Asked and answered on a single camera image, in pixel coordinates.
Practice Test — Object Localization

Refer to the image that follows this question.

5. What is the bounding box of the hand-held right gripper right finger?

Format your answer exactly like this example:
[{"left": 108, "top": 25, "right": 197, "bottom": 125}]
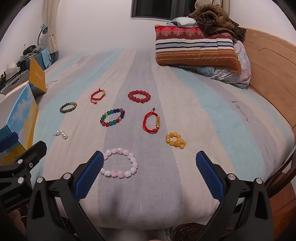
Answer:
[{"left": 195, "top": 151, "right": 274, "bottom": 241}]

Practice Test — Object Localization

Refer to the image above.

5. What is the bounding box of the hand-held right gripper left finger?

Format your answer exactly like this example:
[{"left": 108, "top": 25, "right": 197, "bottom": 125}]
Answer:
[{"left": 26, "top": 151, "right": 109, "bottom": 241}]

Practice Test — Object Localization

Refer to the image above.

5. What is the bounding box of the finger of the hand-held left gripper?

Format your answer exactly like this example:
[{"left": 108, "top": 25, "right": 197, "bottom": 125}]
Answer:
[
  {"left": 0, "top": 140, "right": 48, "bottom": 186},
  {"left": 0, "top": 132, "right": 19, "bottom": 153}
]

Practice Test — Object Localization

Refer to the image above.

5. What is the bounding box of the yellow blue cardboard box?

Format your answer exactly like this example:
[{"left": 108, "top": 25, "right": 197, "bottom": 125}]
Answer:
[{"left": 0, "top": 56, "right": 47, "bottom": 165}]

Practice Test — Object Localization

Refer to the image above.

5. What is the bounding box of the pink bead bracelet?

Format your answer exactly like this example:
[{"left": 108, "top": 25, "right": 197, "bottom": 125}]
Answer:
[{"left": 100, "top": 147, "right": 139, "bottom": 179}]

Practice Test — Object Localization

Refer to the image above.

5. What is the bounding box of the yellow bead bracelet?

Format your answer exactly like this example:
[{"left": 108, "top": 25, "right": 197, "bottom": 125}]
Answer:
[{"left": 165, "top": 132, "right": 186, "bottom": 149}]

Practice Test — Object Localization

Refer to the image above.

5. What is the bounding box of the multicolour bead bracelet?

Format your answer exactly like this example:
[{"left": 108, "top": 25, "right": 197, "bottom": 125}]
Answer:
[{"left": 100, "top": 108, "right": 126, "bottom": 127}]

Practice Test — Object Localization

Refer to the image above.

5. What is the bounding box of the large red cord bracelet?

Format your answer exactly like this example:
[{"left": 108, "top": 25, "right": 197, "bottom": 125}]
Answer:
[{"left": 142, "top": 107, "right": 162, "bottom": 134}]

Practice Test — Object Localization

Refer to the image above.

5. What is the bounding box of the person's left hand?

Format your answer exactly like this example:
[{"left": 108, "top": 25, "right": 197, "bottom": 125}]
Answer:
[{"left": 0, "top": 205, "right": 28, "bottom": 241}]

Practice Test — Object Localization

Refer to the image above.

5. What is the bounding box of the dark patterned cloth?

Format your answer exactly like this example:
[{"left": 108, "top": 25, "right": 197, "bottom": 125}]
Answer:
[{"left": 166, "top": 222, "right": 218, "bottom": 241}]

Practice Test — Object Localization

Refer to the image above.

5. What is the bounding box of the striped bed sheet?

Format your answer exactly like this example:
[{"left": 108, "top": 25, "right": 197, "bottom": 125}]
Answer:
[{"left": 35, "top": 50, "right": 295, "bottom": 231}]

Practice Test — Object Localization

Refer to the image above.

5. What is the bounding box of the pile of desk clutter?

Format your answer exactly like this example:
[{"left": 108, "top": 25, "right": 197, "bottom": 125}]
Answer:
[{"left": 0, "top": 44, "right": 42, "bottom": 94}]

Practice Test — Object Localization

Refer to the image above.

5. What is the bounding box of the blue cloth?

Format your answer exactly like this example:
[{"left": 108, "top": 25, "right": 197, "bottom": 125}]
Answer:
[{"left": 35, "top": 49, "right": 52, "bottom": 70}]

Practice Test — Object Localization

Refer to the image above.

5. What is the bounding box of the floral pillow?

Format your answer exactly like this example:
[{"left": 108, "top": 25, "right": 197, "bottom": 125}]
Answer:
[{"left": 190, "top": 39, "right": 251, "bottom": 90}]

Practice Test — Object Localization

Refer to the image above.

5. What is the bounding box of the teal desk lamp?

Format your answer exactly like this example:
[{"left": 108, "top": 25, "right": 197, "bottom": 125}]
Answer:
[{"left": 37, "top": 24, "right": 49, "bottom": 47}]

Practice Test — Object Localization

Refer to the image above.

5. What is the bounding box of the striped pillow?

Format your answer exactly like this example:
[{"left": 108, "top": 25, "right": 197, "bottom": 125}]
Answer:
[{"left": 154, "top": 24, "right": 242, "bottom": 74}]

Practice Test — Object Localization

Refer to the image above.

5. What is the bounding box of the brown blanket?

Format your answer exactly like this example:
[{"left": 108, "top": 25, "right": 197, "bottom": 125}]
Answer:
[{"left": 189, "top": 4, "right": 247, "bottom": 42}]

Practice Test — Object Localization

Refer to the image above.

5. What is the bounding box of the small grey blue cushion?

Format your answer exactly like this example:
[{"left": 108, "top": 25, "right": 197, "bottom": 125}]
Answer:
[{"left": 166, "top": 17, "right": 199, "bottom": 29}]

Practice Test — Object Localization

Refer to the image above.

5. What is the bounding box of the dark window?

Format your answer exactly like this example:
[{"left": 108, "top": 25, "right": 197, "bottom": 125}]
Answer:
[{"left": 131, "top": 0, "right": 197, "bottom": 19}]

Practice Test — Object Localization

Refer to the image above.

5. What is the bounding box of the green bead bracelet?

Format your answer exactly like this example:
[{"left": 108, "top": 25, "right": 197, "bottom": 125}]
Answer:
[{"left": 59, "top": 102, "right": 77, "bottom": 114}]

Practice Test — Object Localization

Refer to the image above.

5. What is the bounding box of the small red cord bracelet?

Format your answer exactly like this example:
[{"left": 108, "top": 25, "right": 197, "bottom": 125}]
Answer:
[{"left": 90, "top": 88, "right": 106, "bottom": 103}]

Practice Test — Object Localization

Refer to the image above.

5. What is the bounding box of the red bead bracelet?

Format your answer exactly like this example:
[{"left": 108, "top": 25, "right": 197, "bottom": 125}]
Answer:
[{"left": 128, "top": 90, "right": 151, "bottom": 103}]

